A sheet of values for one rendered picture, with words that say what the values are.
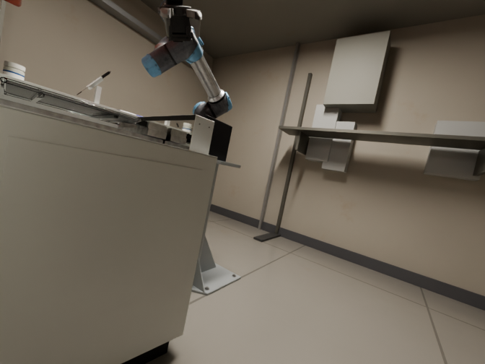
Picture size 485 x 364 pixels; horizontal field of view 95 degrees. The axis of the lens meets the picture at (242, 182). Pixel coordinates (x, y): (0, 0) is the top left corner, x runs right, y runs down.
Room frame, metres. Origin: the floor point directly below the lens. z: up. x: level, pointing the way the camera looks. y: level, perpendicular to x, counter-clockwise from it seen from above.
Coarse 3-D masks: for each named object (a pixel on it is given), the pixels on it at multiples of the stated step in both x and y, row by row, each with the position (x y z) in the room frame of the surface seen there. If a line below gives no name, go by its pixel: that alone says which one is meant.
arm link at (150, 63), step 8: (160, 40) 1.13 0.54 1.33; (168, 40) 1.12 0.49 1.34; (160, 48) 0.82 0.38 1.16; (144, 56) 0.83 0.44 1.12; (152, 56) 0.82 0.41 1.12; (160, 56) 0.82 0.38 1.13; (168, 56) 0.82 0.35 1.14; (144, 64) 0.82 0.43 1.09; (152, 64) 0.82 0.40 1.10; (160, 64) 0.83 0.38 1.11; (168, 64) 0.84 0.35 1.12; (176, 64) 0.87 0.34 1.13; (152, 72) 0.84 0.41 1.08; (160, 72) 0.85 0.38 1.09
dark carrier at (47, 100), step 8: (8, 88) 0.71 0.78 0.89; (16, 88) 0.68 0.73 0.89; (24, 96) 0.82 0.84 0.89; (32, 96) 0.77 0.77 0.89; (48, 96) 0.70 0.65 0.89; (48, 104) 0.91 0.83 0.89; (56, 104) 0.86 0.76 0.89; (64, 104) 0.81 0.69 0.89; (72, 104) 0.77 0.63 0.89; (80, 112) 0.96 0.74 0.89; (88, 112) 0.90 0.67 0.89; (96, 112) 0.85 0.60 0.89; (104, 112) 0.81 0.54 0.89; (112, 120) 1.02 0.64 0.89; (120, 120) 0.96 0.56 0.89; (128, 120) 0.90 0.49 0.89
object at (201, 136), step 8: (200, 120) 0.87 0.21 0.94; (208, 120) 0.89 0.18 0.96; (200, 128) 0.87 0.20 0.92; (208, 128) 0.90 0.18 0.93; (192, 136) 0.85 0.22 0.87; (200, 136) 0.88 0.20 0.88; (208, 136) 0.90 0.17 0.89; (192, 144) 0.86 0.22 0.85; (200, 144) 0.88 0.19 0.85; (208, 144) 0.91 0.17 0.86; (200, 152) 0.89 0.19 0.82; (208, 152) 0.92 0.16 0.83
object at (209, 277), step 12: (216, 168) 1.41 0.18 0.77; (204, 228) 1.41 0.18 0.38; (204, 240) 1.53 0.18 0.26; (204, 252) 1.55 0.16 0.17; (204, 264) 1.57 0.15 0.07; (216, 264) 1.73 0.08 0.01; (204, 276) 1.51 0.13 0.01; (216, 276) 1.55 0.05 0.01; (228, 276) 1.58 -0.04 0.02; (192, 288) 1.33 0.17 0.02; (204, 288) 1.36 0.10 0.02; (216, 288) 1.39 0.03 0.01
